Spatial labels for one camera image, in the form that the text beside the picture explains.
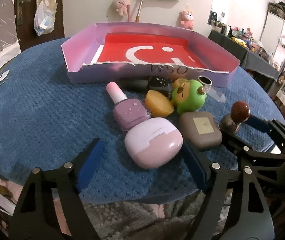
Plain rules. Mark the amber round jar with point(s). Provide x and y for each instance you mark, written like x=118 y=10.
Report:
x=157 y=103

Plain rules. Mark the pink plush toy white face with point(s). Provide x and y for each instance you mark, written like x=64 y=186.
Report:
x=187 y=20

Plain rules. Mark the purple nail polish bottle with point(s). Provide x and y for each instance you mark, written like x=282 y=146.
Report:
x=130 y=112

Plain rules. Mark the clear glass dish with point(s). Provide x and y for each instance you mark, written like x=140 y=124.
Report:
x=217 y=96

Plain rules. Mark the white plastic bag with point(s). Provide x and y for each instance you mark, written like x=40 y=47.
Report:
x=43 y=21

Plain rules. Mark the brown door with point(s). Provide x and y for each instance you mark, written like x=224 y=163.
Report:
x=27 y=37

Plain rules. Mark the studded metallic cap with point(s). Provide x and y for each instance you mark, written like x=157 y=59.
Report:
x=207 y=87

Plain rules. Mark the dark bag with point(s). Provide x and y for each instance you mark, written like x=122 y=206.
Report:
x=280 y=8

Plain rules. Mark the green bear figurine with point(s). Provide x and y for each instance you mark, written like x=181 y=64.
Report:
x=190 y=102

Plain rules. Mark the blue fleece table cover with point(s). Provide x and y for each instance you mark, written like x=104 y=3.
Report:
x=45 y=117

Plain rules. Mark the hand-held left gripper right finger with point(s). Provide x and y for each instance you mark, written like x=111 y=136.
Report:
x=195 y=165

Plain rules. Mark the grey fluffy rug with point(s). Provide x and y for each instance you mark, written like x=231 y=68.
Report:
x=145 y=217

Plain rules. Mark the pink stick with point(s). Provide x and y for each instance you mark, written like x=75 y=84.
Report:
x=129 y=13

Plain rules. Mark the wall photo cluster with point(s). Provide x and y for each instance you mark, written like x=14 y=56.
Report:
x=216 y=17

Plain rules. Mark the pink earbud case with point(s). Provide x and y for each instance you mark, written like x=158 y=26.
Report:
x=152 y=145

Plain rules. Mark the lilac cardboard box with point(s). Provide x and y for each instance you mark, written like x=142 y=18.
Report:
x=82 y=52

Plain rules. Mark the black nail polish bottle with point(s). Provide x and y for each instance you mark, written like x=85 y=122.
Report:
x=160 y=83

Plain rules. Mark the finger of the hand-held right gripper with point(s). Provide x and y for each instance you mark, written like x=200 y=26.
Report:
x=258 y=125
x=242 y=152

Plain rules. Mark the white board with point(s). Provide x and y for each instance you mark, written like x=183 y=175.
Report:
x=273 y=35

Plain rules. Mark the row of small desk trinkets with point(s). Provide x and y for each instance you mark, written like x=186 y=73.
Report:
x=255 y=45

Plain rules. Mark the bottle with brown ball cap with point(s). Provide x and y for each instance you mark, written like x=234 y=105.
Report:
x=240 y=111

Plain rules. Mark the black cloth covered table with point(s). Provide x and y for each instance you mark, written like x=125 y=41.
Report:
x=232 y=50

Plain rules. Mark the grey square case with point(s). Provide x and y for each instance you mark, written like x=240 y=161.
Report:
x=200 y=137

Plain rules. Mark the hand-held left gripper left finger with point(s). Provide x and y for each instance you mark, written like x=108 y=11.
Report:
x=90 y=160

